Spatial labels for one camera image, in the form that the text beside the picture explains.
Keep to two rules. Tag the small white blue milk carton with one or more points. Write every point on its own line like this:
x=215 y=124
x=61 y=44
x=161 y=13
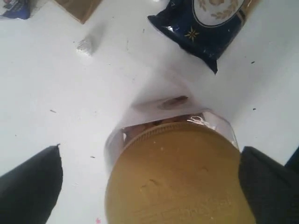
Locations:
x=14 y=9

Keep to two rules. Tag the clear jar with yellow lid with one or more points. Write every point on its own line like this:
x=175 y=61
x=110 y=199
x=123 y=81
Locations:
x=177 y=170

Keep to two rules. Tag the white crumpled paper ball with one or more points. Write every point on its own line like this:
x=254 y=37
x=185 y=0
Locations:
x=85 y=47

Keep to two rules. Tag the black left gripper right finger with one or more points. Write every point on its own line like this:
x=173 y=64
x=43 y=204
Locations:
x=271 y=189

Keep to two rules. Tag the blue spaghetti packet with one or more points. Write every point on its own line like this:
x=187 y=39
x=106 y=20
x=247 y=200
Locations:
x=203 y=28

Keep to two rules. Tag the brown paper bag with handles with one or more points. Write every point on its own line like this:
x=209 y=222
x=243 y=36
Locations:
x=81 y=10

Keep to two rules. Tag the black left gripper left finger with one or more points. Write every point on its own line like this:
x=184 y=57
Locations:
x=29 y=192

